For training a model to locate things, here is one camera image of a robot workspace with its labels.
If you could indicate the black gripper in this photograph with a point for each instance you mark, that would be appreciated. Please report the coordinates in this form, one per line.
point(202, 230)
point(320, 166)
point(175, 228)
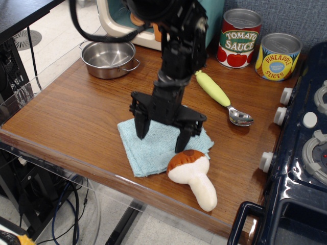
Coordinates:
point(164, 106)

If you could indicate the dark blue toy stove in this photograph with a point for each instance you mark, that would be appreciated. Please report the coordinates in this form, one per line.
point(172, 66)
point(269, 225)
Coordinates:
point(294, 207)

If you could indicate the green handled metal spoon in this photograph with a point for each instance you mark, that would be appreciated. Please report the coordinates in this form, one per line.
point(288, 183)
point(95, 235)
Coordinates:
point(237, 117)

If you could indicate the tomato sauce can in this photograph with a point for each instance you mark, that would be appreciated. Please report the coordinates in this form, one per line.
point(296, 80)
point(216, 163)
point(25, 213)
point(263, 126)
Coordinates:
point(239, 34)

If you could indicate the small steel pot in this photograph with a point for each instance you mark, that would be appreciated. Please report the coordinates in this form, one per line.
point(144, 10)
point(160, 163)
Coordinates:
point(108, 60)

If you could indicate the black desk at left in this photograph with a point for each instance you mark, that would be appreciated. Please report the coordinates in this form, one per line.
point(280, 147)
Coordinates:
point(17, 15)

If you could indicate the yellow fuzzy object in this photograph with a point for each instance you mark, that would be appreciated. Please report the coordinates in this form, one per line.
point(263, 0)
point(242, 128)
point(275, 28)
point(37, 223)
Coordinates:
point(22, 240)

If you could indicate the plush mushroom toy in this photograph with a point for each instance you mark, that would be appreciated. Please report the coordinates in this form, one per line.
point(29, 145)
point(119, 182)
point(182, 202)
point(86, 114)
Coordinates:
point(190, 167)

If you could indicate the light blue towel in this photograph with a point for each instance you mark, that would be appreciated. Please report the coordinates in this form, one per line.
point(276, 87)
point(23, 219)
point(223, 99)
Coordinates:
point(152, 154)

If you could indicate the toy microwave teal cream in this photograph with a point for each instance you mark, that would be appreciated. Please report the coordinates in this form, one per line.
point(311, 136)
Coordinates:
point(115, 20)

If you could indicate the pineapple slices can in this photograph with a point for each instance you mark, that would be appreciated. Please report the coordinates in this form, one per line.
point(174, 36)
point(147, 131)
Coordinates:
point(278, 55)

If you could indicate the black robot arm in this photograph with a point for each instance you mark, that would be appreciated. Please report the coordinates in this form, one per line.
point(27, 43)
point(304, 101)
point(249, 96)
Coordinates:
point(183, 27)

